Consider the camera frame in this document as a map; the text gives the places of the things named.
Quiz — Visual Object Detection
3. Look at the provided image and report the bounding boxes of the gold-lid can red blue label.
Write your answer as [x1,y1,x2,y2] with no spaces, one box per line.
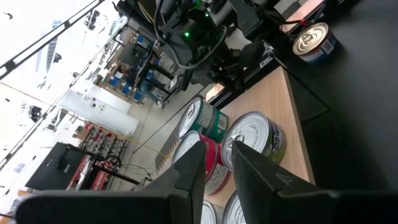
[292,22,339,65]

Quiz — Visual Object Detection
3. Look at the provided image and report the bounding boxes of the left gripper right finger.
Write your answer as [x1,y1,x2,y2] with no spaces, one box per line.
[231,140,318,224]

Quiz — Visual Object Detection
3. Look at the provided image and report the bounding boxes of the yellow extension cable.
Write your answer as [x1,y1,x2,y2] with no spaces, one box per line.
[130,138,169,157]

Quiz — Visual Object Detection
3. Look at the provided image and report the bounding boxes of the small black dome camera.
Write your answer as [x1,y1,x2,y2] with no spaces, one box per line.
[29,105,43,123]

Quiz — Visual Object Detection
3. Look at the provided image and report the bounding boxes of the black floor cable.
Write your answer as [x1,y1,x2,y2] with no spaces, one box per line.
[107,154,156,185]

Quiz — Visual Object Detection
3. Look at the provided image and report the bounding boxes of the silver tuna can red label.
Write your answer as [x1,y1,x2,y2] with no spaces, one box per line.
[203,161,233,196]
[171,129,221,175]

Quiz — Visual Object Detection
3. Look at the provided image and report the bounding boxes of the teal snack tuna can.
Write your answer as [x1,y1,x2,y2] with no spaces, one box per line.
[175,96,216,141]
[208,108,230,144]

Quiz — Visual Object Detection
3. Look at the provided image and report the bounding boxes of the black table mat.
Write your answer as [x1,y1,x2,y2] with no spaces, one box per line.
[278,0,398,191]

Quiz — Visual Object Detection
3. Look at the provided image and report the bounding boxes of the silver pull-tab tuna can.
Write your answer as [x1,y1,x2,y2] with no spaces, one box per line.
[221,111,287,171]

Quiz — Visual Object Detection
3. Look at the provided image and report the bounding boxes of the wooden shelf black metal legs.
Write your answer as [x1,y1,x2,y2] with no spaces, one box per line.
[201,65,317,224]

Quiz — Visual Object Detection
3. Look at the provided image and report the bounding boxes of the person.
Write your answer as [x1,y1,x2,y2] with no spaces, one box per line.
[119,63,165,108]

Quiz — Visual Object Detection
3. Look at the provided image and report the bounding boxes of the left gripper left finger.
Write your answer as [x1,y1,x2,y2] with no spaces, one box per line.
[141,140,207,224]

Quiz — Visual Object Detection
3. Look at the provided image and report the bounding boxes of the hazard-striped floor cable cover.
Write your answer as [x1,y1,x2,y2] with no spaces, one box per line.
[154,124,182,174]

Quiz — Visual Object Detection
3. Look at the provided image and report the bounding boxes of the black display screen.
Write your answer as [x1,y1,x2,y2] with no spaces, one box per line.
[25,142,94,191]

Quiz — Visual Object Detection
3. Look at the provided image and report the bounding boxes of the white square pillar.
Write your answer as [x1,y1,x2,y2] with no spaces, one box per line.
[58,83,140,136]

